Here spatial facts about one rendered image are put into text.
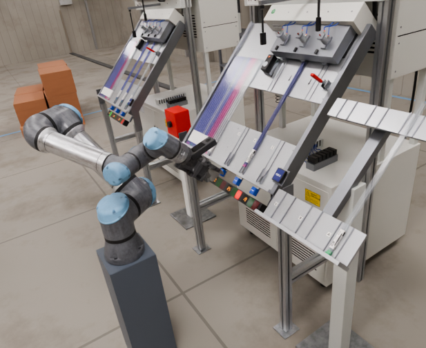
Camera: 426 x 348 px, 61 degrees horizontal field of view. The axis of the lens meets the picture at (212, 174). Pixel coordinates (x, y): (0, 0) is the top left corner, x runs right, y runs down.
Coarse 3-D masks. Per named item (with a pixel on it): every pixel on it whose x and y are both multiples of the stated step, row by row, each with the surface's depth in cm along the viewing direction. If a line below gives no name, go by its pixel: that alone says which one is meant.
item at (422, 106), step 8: (424, 104) 101; (416, 112) 102; (416, 120) 101; (408, 128) 101; (400, 136) 101; (400, 144) 101; (392, 152) 101; (384, 160) 101; (384, 168) 100; (376, 176) 101; (368, 192) 100; (360, 200) 101; (360, 208) 100; (352, 216) 100; (344, 224) 101; (328, 248) 101
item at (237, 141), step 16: (240, 128) 160; (224, 144) 164; (240, 144) 156; (272, 144) 143; (288, 144) 138; (224, 160) 160; (240, 160) 153; (256, 160) 146; (272, 160) 140; (256, 176) 143; (272, 176) 137
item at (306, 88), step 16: (256, 32) 179; (272, 32) 170; (240, 48) 183; (256, 48) 174; (352, 48) 134; (288, 64) 154; (320, 64) 142; (336, 64) 136; (256, 80) 165; (272, 80) 158; (288, 80) 151; (304, 80) 144; (288, 96) 148; (304, 96) 141; (320, 96) 136
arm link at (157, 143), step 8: (152, 128) 121; (144, 136) 122; (152, 136) 119; (160, 136) 119; (168, 136) 122; (144, 144) 120; (152, 144) 118; (160, 144) 119; (168, 144) 121; (176, 144) 123; (152, 152) 123; (160, 152) 122; (168, 152) 122; (176, 152) 124
